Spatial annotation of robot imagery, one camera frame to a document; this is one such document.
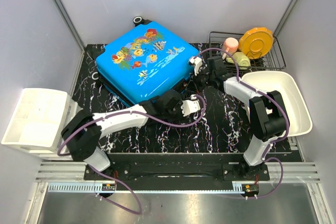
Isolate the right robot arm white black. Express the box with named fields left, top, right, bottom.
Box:
left=189, top=56, right=290, bottom=180

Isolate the black wire dish rack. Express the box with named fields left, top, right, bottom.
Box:
left=208, top=31, right=286, bottom=76

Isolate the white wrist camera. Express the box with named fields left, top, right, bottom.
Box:
left=181, top=94, right=202, bottom=117
left=188, top=57, right=203, bottom=76

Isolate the orange round plate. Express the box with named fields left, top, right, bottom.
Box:
left=238, top=27, right=274, bottom=60

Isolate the pink plastic cup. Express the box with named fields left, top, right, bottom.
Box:
left=221, top=37, right=239, bottom=60

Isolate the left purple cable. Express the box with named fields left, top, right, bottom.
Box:
left=57, top=94, right=207, bottom=215

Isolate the aluminium rail frame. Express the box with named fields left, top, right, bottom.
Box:
left=35, top=137, right=321, bottom=193

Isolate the light green cup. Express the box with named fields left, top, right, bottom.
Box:
left=233, top=51, right=251, bottom=70

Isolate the blue cartoon fish suitcase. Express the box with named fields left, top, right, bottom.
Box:
left=96, top=16, right=199, bottom=106

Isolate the white drawer organizer box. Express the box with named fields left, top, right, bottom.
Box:
left=1, top=88, right=82, bottom=157

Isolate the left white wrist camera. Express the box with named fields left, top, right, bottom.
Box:
left=181, top=94, right=202, bottom=117

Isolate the purple cable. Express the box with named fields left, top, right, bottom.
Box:
left=193, top=47, right=291, bottom=200
left=57, top=94, right=207, bottom=215

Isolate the white rectangular plastic basin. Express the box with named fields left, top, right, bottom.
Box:
left=242, top=71, right=312, bottom=137

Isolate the black marbled table mat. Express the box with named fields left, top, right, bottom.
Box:
left=72, top=44, right=253, bottom=154

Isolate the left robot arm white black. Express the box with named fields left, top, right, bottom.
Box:
left=58, top=90, right=192, bottom=180

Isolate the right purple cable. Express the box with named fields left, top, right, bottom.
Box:
left=193, top=47, right=291, bottom=200

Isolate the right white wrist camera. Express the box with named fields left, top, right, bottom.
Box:
left=188, top=57, right=203, bottom=76

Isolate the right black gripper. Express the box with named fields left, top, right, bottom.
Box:
left=185, top=68, right=215, bottom=94

